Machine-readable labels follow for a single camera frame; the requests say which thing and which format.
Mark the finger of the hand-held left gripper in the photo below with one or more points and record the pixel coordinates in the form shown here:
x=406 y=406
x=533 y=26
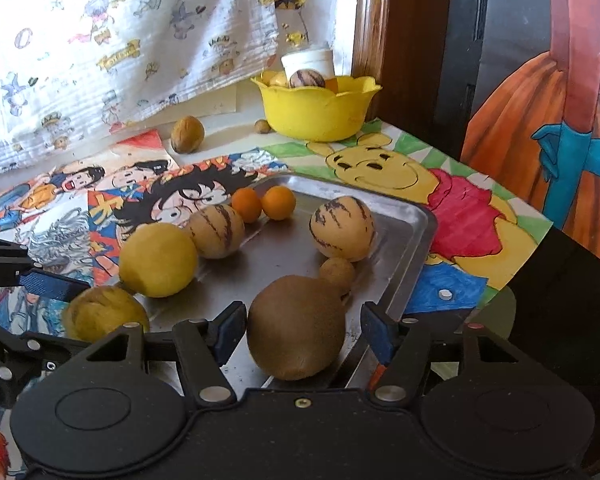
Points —
x=50 y=282
x=30 y=347

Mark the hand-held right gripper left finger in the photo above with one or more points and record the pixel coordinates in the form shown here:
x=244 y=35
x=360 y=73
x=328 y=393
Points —
x=230 y=332

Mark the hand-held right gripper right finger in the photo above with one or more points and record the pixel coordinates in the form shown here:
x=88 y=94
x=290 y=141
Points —
x=380 y=332

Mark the yellow-green passion fruit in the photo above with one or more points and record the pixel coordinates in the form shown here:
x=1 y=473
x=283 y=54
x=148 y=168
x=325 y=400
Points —
x=100 y=310

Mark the brown kiwi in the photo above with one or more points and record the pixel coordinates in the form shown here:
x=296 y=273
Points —
x=295 y=327

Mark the small brown longan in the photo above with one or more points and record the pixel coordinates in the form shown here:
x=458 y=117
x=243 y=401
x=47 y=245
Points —
x=337 y=274

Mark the metal tray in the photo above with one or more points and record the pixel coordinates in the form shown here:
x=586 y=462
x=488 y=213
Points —
x=280 y=255

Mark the striped pepino melon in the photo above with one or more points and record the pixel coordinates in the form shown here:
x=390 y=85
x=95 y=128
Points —
x=341 y=228
x=307 y=79
x=216 y=231

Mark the yellow lemon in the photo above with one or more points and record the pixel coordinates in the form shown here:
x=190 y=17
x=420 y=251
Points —
x=157 y=260

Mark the small orange kumquat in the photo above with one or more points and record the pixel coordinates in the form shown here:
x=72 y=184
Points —
x=278 y=202
x=246 y=205

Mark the small white magnet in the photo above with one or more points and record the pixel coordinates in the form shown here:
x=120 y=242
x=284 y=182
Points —
x=445 y=294

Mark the cartoon boys poster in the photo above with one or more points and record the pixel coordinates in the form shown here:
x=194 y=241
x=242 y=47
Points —
x=70 y=182

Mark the spiky-haired anime poster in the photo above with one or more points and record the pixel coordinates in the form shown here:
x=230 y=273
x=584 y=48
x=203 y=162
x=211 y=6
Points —
x=200 y=192

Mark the yellow bear poster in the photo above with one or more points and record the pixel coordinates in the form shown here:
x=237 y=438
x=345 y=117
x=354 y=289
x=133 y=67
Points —
x=460 y=210

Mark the brownish passion fruit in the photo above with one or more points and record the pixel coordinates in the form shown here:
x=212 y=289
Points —
x=187 y=133

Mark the small brown nut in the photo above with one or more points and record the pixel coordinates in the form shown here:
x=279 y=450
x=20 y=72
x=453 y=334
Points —
x=262 y=126

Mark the white cartoon printed cloth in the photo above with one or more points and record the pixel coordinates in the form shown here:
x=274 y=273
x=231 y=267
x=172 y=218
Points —
x=105 y=60

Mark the yellow plastic bowl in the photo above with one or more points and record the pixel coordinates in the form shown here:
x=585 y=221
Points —
x=315 y=110

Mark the orange fruit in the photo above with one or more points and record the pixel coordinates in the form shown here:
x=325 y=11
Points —
x=335 y=85

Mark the yellow fruit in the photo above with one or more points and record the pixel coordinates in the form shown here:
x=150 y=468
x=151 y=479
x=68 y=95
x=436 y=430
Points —
x=275 y=79

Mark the orange dress painting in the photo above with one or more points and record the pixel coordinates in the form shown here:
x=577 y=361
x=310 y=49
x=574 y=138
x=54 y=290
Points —
x=530 y=110

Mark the white jar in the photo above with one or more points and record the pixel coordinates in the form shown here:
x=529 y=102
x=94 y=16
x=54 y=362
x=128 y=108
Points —
x=307 y=60

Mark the wooden frame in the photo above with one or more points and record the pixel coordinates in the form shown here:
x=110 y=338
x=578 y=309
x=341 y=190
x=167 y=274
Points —
x=380 y=35

